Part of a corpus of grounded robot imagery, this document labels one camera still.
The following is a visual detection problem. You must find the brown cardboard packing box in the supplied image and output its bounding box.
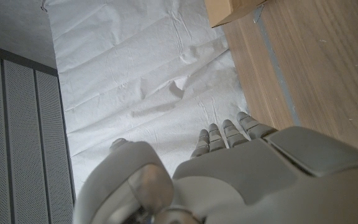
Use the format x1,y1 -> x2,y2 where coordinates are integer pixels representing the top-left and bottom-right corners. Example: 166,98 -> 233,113
204,0 -> 267,28

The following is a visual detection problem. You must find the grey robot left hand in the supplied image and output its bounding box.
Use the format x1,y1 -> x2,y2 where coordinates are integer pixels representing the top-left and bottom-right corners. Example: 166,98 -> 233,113
72,111 -> 358,224

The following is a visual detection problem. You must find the white cloth curtain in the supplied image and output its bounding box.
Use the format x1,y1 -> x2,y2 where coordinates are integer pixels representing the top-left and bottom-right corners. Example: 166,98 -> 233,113
41,0 -> 250,200

